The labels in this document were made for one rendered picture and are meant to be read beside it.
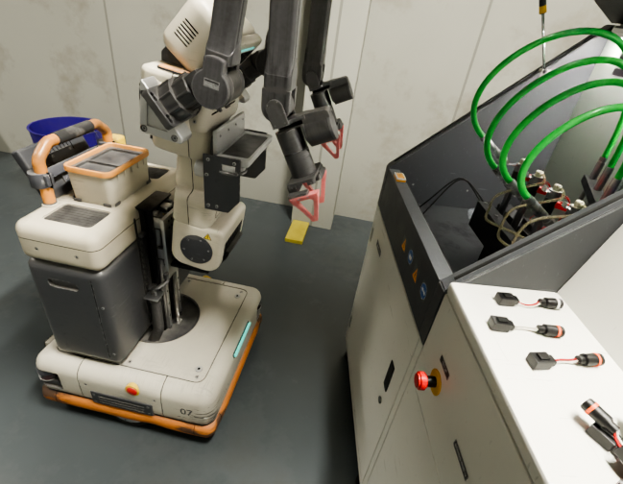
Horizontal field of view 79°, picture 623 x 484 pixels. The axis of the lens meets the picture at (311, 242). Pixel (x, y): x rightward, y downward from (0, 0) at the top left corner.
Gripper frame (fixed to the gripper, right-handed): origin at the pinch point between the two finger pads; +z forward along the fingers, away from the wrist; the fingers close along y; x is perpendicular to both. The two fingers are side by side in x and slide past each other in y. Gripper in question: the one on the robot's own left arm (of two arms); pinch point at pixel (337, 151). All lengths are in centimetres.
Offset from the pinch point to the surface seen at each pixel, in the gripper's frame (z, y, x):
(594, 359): 22, -75, -43
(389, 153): 51, 144, -5
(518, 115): 9, 12, -57
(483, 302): 17, -64, -30
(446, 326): 21, -65, -23
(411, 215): 15.2, -28.0, -19.5
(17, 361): 36, -37, 148
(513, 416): 17, -87, -29
